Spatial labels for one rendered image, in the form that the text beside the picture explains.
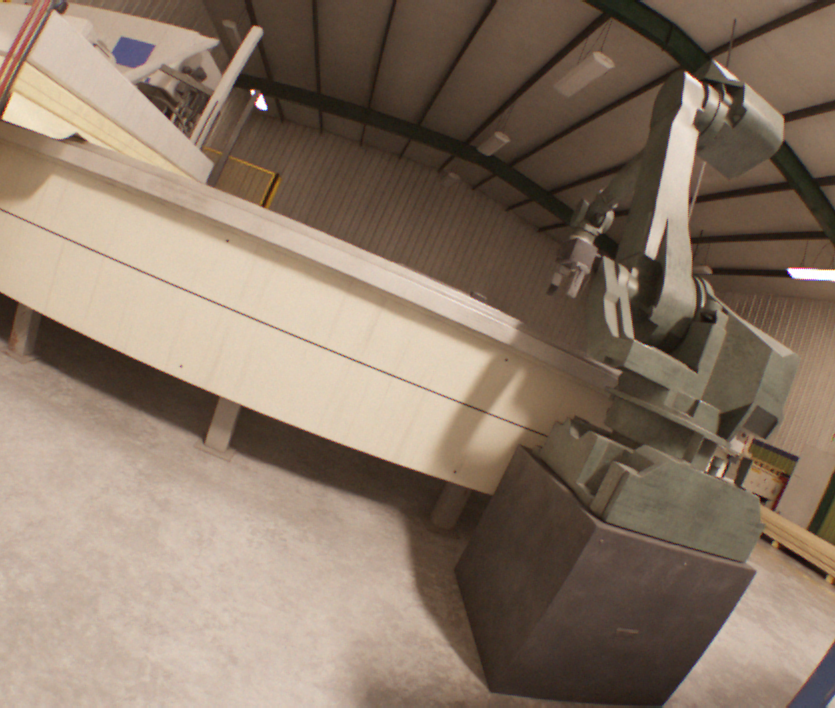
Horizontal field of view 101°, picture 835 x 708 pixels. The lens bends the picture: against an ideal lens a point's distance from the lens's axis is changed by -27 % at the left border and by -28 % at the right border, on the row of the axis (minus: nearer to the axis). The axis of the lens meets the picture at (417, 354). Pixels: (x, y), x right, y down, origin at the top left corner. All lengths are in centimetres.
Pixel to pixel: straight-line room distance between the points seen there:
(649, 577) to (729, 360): 60
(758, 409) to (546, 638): 79
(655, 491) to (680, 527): 14
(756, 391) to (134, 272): 185
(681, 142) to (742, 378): 83
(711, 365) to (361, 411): 107
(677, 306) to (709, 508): 57
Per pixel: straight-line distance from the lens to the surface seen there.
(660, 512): 114
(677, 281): 144
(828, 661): 67
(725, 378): 135
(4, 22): 185
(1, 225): 195
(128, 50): 499
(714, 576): 134
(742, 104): 195
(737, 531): 135
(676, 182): 165
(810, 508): 994
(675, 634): 138
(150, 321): 160
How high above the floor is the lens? 74
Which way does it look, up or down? 4 degrees down
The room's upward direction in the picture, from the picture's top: 24 degrees clockwise
